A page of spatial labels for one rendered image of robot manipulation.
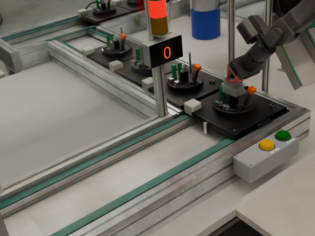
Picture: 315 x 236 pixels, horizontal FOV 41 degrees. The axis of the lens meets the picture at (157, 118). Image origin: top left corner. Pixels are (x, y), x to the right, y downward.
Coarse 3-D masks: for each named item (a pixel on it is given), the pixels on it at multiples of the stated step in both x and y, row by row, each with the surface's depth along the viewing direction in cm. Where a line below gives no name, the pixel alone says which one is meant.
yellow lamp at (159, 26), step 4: (152, 20) 121; (156, 20) 121; (160, 20) 121; (164, 20) 121; (152, 24) 122; (156, 24) 121; (160, 24) 121; (164, 24) 122; (152, 28) 123; (156, 28) 122; (160, 28) 122; (164, 28) 122; (152, 32) 124; (156, 32) 123; (160, 32) 123; (164, 32) 123
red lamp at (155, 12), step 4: (148, 0) 120; (160, 0) 118; (164, 0) 119; (152, 4) 119; (156, 4) 118; (160, 4) 118; (164, 4) 119; (152, 8) 119; (156, 8) 119; (160, 8) 119; (164, 8) 120; (152, 12) 120; (156, 12) 120; (160, 12) 120; (164, 12) 120; (152, 16) 121; (156, 16) 120; (160, 16) 120; (164, 16) 121
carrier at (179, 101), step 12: (180, 72) 156; (192, 72) 162; (204, 72) 166; (168, 84) 156; (180, 84) 154; (192, 84) 153; (204, 84) 157; (216, 84) 156; (168, 96) 151; (180, 96) 150; (192, 96) 150; (204, 96) 150; (180, 108) 145
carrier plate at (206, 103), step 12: (216, 96) 148; (252, 96) 146; (204, 108) 142; (264, 108) 138; (276, 108) 137; (204, 120) 136; (216, 120) 134; (228, 120) 134; (240, 120) 133; (252, 120) 132; (264, 120) 133; (228, 132) 128; (240, 132) 128
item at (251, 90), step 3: (246, 87) 132; (249, 87) 130; (252, 87) 130; (249, 90) 130; (252, 90) 129; (255, 90) 130; (249, 93) 131; (252, 93) 130; (249, 96) 131; (246, 99) 133; (249, 99) 133; (246, 102) 134; (246, 105) 134
